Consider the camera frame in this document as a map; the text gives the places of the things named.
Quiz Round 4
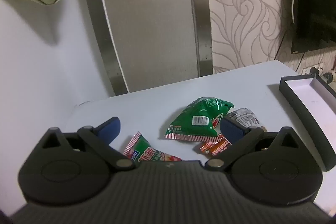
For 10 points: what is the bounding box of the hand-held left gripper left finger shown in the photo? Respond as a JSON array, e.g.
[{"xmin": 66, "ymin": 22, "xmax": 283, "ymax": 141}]
[{"xmin": 38, "ymin": 116, "xmax": 137, "ymax": 172}]

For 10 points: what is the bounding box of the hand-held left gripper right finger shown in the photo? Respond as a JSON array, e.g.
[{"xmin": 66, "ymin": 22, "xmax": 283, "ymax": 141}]
[{"xmin": 205, "ymin": 118, "xmax": 301, "ymax": 172}]

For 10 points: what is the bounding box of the silver black-print snack packet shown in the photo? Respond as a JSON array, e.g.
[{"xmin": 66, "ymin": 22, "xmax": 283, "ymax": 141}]
[{"xmin": 226, "ymin": 108, "xmax": 268, "ymax": 132}]

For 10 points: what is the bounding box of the red-orange snack packet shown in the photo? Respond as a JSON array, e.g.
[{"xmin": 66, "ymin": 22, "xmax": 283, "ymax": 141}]
[{"xmin": 194, "ymin": 135, "xmax": 233, "ymax": 157}]

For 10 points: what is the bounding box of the large green snack bag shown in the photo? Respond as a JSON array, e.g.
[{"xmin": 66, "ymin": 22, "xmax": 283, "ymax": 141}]
[{"xmin": 164, "ymin": 97, "xmax": 235, "ymax": 142}]

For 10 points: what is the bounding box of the small green snack bag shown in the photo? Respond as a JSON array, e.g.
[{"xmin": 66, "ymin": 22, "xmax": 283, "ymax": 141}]
[{"xmin": 123, "ymin": 132, "xmax": 182, "ymax": 162}]

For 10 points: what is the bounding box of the dark grey box white inside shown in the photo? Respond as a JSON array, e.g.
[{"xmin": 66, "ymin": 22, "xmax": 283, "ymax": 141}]
[{"xmin": 279, "ymin": 74, "xmax": 336, "ymax": 172}]

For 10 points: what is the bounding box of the black television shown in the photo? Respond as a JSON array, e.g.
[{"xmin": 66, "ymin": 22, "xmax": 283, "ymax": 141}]
[{"xmin": 291, "ymin": 0, "xmax": 336, "ymax": 54}]

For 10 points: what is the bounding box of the white wall outlet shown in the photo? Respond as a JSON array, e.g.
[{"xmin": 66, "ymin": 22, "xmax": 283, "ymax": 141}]
[{"xmin": 302, "ymin": 63, "xmax": 324, "ymax": 76}]

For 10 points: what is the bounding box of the black cable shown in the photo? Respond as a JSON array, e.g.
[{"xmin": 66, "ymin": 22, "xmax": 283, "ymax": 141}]
[{"xmin": 296, "ymin": 51, "xmax": 306, "ymax": 68}]

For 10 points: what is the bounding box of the grey chair back metal frame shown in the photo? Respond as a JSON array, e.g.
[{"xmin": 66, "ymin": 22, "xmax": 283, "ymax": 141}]
[{"xmin": 79, "ymin": 0, "xmax": 213, "ymax": 97}]

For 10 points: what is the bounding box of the white cable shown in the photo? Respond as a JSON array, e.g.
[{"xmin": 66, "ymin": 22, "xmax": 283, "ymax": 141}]
[{"xmin": 290, "ymin": 0, "xmax": 297, "ymax": 24}]

